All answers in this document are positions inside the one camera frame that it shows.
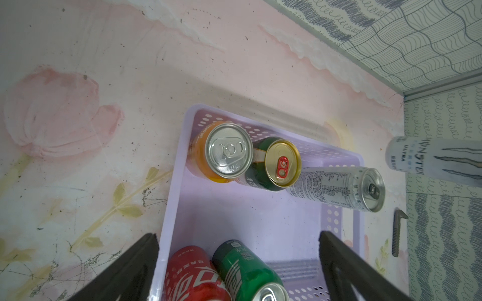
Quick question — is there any white energy can front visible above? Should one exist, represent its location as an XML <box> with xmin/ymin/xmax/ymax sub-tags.
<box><xmin>385</xmin><ymin>136</ymin><xmax>481</xmax><ymax>188</ymax></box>

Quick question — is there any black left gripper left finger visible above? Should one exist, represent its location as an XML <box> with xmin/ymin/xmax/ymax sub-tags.
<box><xmin>70</xmin><ymin>233</ymin><xmax>159</xmax><ymax>300</ymax></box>

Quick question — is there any green gold-top can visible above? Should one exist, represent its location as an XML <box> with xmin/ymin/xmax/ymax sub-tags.
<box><xmin>236</xmin><ymin>137</ymin><xmax>302</xmax><ymax>191</ymax></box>

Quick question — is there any white energy can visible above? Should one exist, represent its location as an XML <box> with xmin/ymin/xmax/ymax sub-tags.
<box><xmin>287</xmin><ymin>166</ymin><xmax>385</xmax><ymax>213</ymax></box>
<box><xmin>385</xmin><ymin>136</ymin><xmax>481</xmax><ymax>188</ymax></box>

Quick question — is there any green soda can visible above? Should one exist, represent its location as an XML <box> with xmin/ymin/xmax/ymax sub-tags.
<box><xmin>212</xmin><ymin>240</ymin><xmax>289</xmax><ymax>301</ymax></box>

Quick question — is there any orange soda can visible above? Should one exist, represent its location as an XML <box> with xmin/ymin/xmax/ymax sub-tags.
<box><xmin>187</xmin><ymin>121</ymin><xmax>254</xmax><ymax>183</ymax></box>

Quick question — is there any lilac perforated plastic basket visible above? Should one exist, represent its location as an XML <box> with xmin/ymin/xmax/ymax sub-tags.
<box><xmin>149</xmin><ymin>104</ymin><xmax>365</xmax><ymax>300</ymax></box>

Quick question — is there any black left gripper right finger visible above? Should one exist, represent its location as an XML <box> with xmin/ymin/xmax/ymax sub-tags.
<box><xmin>319</xmin><ymin>231</ymin><xmax>410</xmax><ymax>300</ymax></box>

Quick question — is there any red cola can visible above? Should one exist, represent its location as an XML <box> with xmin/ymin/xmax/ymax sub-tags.
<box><xmin>163</xmin><ymin>245</ymin><xmax>232</xmax><ymax>300</ymax></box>

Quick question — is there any grey hex key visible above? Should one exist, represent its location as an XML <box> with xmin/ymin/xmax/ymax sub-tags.
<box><xmin>392</xmin><ymin>209</ymin><xmax>408</xmax><ymax>257</ymax></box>

